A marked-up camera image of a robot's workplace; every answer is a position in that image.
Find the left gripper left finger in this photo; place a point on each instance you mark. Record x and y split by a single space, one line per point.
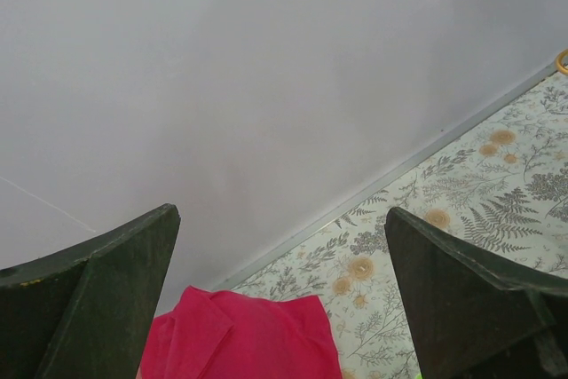
85 311

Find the magenta cloth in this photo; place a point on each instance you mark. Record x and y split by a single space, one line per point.
228 335

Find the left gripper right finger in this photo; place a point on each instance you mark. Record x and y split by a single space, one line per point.
472 313

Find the floral table mat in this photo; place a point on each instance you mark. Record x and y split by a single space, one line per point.
501 185

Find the gold wine glass rack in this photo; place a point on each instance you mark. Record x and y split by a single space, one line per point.
561 62

